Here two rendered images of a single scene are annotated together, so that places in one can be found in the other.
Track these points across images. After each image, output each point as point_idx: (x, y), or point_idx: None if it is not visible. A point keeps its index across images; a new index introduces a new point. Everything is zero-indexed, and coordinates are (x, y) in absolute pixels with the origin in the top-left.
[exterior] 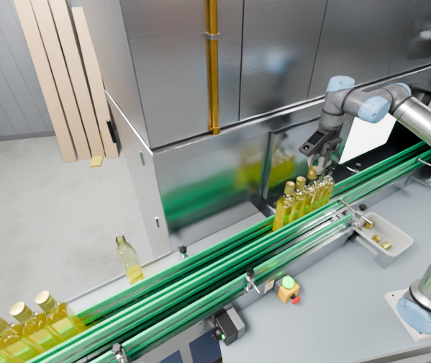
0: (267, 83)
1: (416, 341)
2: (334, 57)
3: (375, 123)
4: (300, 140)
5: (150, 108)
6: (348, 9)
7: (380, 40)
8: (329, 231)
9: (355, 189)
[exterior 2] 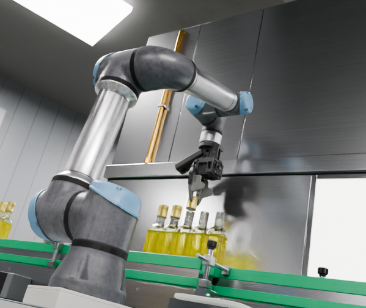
0: (195, 137)
1: (22, 300)
2: (267, 123)
3: (189, 108)
4: (220, 194)
5: (121, 140)
6: (275, 88)
7: (340, 110)
8: (161, 267)
9: (265, 271)
